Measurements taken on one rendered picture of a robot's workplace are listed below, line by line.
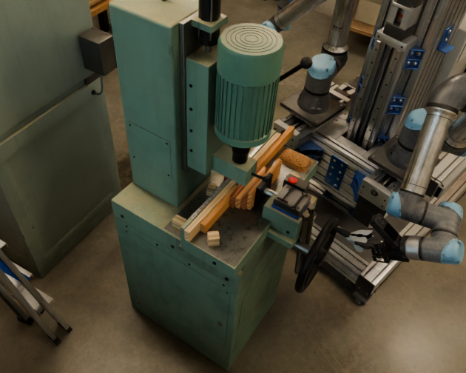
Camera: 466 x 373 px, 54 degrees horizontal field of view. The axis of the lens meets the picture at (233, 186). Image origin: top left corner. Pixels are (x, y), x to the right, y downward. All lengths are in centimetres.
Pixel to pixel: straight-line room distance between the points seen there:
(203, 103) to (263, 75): 23
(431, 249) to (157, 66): 96
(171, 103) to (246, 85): 27
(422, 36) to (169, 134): 107
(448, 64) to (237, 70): 127
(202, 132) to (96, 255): 136
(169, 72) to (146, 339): 140
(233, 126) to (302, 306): 136
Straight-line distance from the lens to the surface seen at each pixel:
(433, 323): 264
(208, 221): 151
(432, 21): 197
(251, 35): 128
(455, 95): 155
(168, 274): 188
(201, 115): 141
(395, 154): 202
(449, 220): 153
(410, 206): 151
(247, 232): 154
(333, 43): 218
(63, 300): 252
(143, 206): 174
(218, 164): 154
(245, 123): 132
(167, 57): 132
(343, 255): 240
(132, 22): 136
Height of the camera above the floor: 211
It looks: 47 degrees down
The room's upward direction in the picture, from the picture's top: 5 degrees clockwise
